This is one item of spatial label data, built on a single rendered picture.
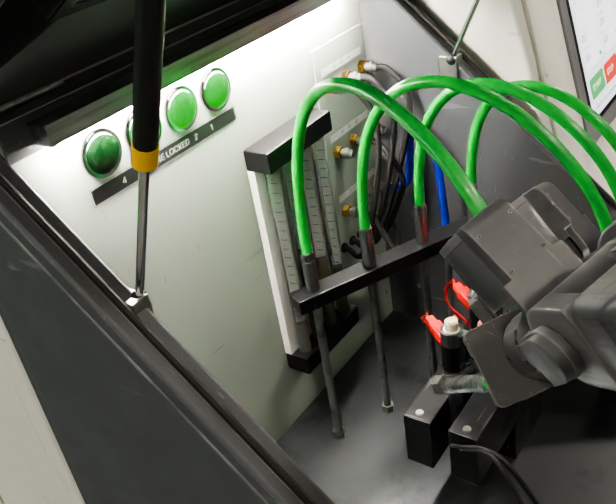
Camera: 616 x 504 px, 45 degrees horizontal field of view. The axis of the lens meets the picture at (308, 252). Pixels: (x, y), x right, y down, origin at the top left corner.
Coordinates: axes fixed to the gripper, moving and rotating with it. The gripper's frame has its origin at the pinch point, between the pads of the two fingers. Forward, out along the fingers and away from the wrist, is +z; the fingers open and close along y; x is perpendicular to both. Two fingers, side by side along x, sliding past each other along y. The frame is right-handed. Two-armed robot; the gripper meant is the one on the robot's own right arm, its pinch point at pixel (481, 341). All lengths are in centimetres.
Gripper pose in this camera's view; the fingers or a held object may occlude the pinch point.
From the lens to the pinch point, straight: 89.8
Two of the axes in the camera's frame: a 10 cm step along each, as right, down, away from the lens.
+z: -3.2, 4.1, 8.5
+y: -6.0, -7.9, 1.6
